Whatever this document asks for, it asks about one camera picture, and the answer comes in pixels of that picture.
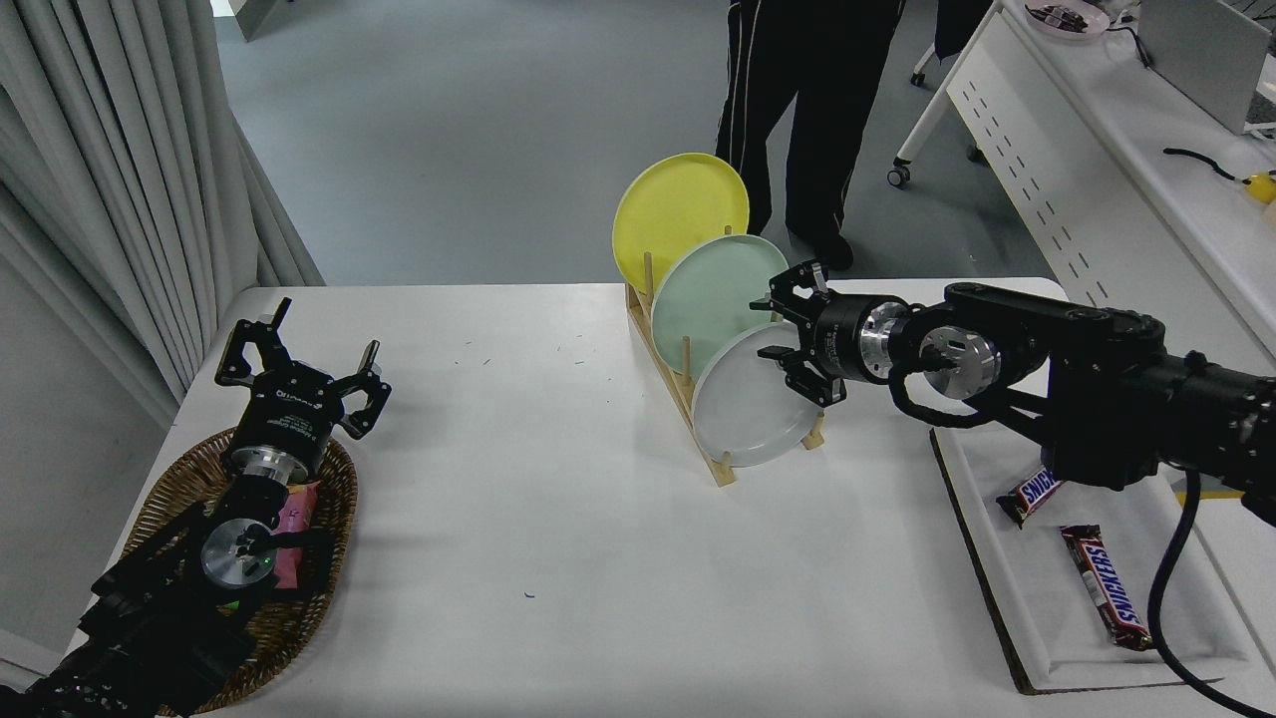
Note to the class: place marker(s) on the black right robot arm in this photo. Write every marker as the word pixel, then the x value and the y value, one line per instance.
pixel 1107 399

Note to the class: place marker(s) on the brown wicker basket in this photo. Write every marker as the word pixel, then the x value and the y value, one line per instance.
pixel 337 519

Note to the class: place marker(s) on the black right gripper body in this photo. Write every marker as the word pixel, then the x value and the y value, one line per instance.
pixel 837 339

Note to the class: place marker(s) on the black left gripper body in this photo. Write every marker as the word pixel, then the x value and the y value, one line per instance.
pixel 289 414

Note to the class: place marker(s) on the white rectangular tray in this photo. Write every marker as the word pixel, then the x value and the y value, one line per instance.
pixel 1017 598

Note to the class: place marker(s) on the small yellow object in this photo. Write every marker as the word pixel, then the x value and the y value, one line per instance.
pixel 1262 187

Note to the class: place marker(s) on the grey curtain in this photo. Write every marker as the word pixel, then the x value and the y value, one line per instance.
pixel 100 179

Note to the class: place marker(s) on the yellow plate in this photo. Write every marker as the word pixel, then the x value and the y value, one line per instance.
pixel 673 209

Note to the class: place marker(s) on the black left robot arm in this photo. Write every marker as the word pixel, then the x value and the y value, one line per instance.
pixel 159 618

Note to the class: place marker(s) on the Snickers chocolate bar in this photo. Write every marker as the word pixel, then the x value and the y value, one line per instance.
pixel 1107 588
pixel 1032 494

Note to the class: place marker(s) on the wooden plate rack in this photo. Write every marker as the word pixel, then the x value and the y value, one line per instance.
pixel 720 471

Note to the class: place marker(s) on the grey laptop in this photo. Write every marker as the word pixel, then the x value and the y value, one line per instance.
pixel 1201 55

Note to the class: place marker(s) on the pink plate with snacks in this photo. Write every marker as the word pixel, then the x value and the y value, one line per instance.
pixel 1065 20

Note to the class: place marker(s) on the person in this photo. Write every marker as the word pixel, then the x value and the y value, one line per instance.
pixel 817 60

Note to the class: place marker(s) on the white desk with casters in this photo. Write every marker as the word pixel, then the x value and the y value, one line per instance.
pixel 1097 179

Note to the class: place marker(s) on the mint green plate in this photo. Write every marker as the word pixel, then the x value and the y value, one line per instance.
pixel 713 299

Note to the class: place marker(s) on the grey plate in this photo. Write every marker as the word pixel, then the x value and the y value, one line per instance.
pixel 743 419

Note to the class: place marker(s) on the pink snack packet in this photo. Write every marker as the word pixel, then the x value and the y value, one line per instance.
pixel 296 519

